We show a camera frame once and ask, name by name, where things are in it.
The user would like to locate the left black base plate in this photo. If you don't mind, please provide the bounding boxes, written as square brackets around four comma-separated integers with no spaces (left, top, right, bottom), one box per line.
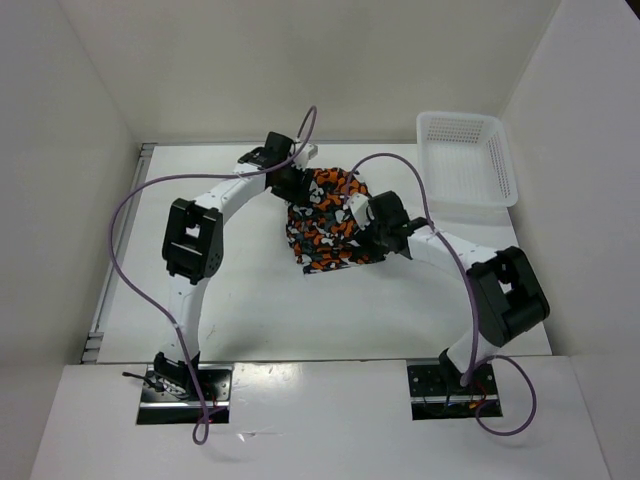
[136,365,233,426]

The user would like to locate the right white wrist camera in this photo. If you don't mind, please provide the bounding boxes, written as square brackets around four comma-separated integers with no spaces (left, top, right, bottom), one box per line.
[347,193,374,231]

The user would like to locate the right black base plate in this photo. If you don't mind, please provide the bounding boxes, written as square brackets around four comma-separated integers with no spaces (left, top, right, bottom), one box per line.
[407,360,502,421]

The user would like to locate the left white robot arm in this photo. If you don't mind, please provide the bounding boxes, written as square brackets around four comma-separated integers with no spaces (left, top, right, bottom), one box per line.
[153,132,318,400]

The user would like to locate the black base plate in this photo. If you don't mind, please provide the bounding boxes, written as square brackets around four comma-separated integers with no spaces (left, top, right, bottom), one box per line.
[136,365,233,426]
[407,360,502,421]

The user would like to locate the orange camouflage shorts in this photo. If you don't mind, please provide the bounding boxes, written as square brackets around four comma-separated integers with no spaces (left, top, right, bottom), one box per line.
[285,167,385,274]

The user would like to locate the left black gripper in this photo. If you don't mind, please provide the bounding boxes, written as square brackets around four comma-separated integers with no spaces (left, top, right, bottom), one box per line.
[271,161,315,207]

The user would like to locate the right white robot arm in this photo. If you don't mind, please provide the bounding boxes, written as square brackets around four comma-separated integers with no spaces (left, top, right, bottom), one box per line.
[347,191,550,393]

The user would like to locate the aluminium table edge rail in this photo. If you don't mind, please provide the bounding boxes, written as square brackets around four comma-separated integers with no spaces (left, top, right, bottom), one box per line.
[80,143,156,365]

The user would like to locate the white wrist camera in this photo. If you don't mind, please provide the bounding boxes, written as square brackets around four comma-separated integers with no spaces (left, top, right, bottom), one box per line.
[347,193,374,231]
[293,143,318,168]

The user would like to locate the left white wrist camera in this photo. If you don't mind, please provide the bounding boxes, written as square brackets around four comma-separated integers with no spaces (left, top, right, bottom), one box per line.
[293,143,318,168]

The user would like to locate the white plastic basket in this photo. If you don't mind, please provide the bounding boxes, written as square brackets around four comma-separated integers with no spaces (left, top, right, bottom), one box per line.
[416,111,519,208]

